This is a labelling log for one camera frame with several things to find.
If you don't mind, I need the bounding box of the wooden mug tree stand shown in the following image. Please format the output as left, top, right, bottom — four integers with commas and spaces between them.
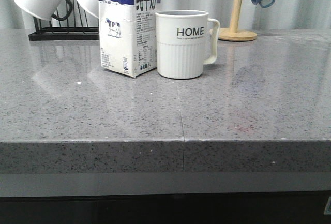
218, 0, 257, 42

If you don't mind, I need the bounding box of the white HOME mug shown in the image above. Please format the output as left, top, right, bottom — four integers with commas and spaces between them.
155, 10, 220, 79

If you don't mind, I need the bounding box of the white blue milk carton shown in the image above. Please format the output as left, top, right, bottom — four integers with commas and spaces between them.
99, 0, 161, 78

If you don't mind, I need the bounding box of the black wire mug rack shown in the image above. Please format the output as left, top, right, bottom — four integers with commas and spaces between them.
28, 0, 99, 41

